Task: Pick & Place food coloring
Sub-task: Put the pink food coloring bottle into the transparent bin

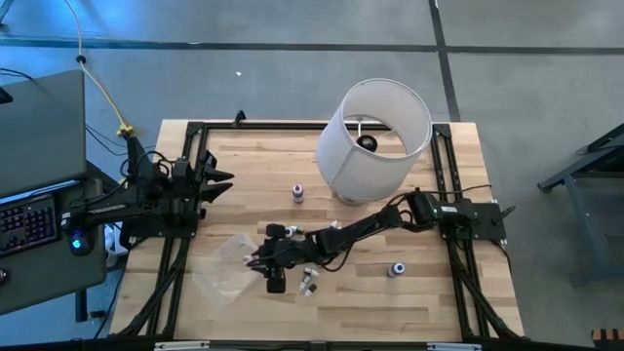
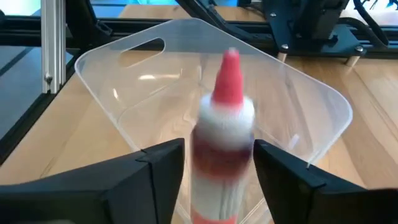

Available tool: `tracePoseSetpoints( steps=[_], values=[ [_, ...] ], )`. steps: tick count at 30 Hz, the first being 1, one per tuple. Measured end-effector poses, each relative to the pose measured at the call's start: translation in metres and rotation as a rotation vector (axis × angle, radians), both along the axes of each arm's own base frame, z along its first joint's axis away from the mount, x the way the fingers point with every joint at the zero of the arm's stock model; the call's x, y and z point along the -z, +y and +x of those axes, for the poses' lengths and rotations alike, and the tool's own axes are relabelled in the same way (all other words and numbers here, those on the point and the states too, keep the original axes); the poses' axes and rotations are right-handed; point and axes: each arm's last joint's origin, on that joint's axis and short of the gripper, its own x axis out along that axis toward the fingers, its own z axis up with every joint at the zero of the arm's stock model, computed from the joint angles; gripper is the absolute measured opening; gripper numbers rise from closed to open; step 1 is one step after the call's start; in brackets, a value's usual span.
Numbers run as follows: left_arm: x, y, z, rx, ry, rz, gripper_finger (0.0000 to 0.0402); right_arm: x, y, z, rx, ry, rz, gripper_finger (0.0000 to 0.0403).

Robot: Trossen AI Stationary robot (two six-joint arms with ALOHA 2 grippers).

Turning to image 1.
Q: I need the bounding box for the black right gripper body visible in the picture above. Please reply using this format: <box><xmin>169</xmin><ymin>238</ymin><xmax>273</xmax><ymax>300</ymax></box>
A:
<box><xmin>255</xmin><ymin>222</ymin><xmax>318</xmax><ymax>294</ymax></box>

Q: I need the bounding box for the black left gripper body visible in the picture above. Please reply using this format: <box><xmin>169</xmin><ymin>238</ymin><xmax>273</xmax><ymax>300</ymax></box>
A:
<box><xmin>171</xmin><ymin>149</ymin><xmax>218</xmax><ymax>220</ymax></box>

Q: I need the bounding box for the black computer mouse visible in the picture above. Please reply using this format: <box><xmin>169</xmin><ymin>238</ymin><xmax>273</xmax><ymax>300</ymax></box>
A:
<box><xmin>66</xmin><ymin>227</ymin><xmax>95</xmax><ymax>258</ymax></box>

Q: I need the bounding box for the grey laptop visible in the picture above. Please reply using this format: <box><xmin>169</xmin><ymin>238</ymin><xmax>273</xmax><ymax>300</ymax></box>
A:
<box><xmin>0</xmin><ymin>69</ymin><xmax>88</xmax><ymax>199</ymax></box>

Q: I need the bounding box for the dark grey desk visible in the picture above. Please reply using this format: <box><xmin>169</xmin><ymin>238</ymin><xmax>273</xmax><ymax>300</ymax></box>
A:
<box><xmin>0</xmin><ymin>177</ymin><xmax>108</xmax><ymax>317</ymax></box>

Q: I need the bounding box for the black backlit keyboard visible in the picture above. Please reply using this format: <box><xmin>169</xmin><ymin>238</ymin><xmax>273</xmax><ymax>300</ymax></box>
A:
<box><xmin>0</xmin><ymin>193</ymin><xmax>60</xmax><ymax>257</ymax></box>

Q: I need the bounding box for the blue-grey metal cart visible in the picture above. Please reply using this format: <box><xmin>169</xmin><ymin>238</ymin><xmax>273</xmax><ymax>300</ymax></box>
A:
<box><xmin>537</xmin><ymin>122</ymin><xmax>624</xmax><ymax>287</ymax></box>

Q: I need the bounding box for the wood and black striped object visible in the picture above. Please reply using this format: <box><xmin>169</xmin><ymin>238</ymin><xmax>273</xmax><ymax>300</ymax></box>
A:
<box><xmin>591</xmin><ymin>328</ymin><xmax>624</xmax><ymax>344</ymax></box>

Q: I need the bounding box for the black aluminium table frame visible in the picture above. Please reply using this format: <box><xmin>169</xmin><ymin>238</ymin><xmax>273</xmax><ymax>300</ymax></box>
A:
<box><xmin>111</xmin><ymin>120</ymin><xmax>526</xmax><ymax>342</ymax></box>

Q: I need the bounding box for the yellow power cable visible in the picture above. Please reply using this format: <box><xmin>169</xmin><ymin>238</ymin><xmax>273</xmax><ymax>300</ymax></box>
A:
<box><xmin>62</xmin><ymin>0</ymin><xmax>136</xmax><ymax>137</ymax></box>

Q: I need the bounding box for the white bracket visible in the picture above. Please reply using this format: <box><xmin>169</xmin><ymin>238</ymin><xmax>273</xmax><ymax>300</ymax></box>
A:
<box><xmin>426</xmin><ymin>342</ymin><xmax>483</xmax><ymax>351</ymax></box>
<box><xmin>153</xmin><ymin>340</ymin><xmax>212</xmax><ymax>351</ymax></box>

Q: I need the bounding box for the thin black floor cable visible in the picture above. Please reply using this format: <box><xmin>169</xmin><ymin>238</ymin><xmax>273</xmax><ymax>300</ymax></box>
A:
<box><xmin>0</xmin><ymin>66</ymin><xmax>34</xmax><ymax>82</ymax></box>

